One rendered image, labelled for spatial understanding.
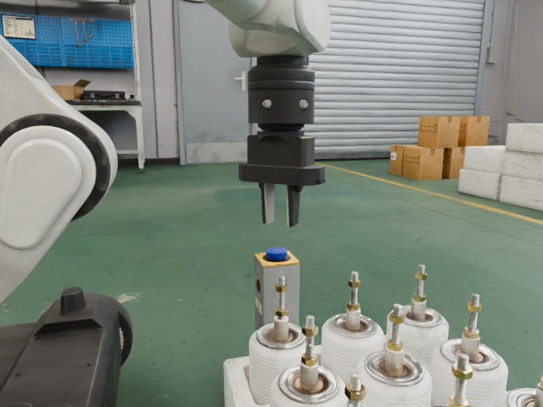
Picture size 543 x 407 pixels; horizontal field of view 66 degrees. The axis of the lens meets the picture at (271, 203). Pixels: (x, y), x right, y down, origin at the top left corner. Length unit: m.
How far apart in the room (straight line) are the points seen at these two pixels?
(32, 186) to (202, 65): 4.98
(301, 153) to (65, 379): 0.48
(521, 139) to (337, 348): 2.70
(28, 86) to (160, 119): 4.83
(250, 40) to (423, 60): 6.08
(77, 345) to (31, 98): 0.42
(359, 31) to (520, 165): 3.50
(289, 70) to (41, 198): 0.34
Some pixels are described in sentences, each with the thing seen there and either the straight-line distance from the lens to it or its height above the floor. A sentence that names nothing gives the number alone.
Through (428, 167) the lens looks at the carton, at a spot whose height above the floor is 0.12.
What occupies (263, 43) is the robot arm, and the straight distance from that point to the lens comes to 0.55.
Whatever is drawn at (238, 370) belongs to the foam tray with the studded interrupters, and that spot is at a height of 0.18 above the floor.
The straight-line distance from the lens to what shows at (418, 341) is 0.72.
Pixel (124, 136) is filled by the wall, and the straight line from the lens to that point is 5.43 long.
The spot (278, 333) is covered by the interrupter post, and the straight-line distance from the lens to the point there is 0.64.
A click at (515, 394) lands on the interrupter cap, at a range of 0.61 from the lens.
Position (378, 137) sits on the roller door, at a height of 0.31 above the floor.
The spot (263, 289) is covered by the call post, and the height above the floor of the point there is 0.27.
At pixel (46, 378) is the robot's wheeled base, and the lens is 0.75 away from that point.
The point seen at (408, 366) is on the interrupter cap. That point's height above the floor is 0.25.
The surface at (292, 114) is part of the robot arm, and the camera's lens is 0.53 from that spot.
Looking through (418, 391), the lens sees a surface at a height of 0.25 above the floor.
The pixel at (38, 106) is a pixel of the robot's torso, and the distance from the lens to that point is 0.61.
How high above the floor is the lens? 0.57
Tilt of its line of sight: 12 degrees down
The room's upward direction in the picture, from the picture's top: straight up
